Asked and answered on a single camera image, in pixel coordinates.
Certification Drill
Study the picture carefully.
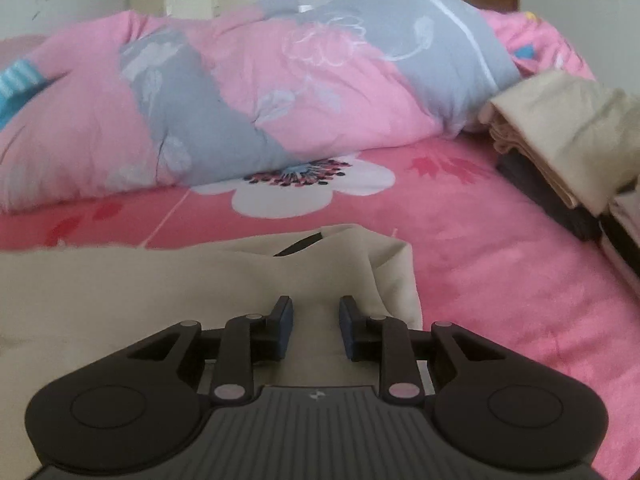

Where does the pink quilt with coloured shapes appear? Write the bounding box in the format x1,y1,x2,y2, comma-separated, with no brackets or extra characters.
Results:
482,7,596,81

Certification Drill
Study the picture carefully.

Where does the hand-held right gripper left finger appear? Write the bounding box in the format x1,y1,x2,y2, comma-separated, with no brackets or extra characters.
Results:
126,295,296,405

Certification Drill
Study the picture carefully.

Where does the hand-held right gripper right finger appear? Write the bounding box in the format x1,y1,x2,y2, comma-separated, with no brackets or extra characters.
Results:
339,296,507,405

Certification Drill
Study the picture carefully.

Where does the pink and grey quilt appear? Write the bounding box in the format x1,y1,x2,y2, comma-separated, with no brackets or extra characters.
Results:
0,0,523,211

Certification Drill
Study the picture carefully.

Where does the pink floral bed sheet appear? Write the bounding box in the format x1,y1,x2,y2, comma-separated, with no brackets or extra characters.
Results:
0,132,640,480

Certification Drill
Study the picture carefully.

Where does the dark folded garment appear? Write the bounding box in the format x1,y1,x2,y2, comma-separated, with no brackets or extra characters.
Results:
495,152,603,243

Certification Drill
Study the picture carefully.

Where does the folded beige garment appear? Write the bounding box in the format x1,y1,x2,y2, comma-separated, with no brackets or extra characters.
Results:
480,70,640,216

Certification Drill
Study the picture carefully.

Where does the beige jacket with black lines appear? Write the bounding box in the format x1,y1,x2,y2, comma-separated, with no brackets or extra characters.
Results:
0,224,423,480

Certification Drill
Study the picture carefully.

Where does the checked knit garment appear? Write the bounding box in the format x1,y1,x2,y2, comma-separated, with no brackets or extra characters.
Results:
599,187,640,286

